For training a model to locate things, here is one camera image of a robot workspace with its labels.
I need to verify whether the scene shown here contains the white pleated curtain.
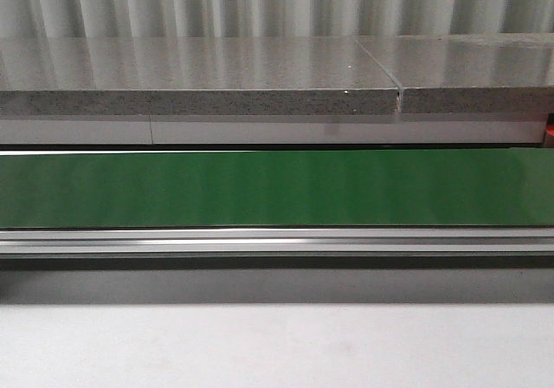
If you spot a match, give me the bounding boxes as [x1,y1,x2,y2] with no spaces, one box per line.
[1,0,553,38]

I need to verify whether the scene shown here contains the grey stone countertop slab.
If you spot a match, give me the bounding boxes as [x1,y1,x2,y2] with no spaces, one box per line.
[1,37,397,116]

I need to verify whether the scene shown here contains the aluminium conveyor frame rail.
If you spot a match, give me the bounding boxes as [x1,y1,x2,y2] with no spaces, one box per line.
[1,227,553,259]

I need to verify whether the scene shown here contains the green conveyor belt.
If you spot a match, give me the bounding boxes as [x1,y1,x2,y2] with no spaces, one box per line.
[1,148,553,229]

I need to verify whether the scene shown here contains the white cabinet panel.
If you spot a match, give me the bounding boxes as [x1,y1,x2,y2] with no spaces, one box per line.
[1,113,548,146]

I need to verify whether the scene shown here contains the red object at edge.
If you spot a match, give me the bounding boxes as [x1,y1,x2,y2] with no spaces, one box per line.
[544,113,554,148]

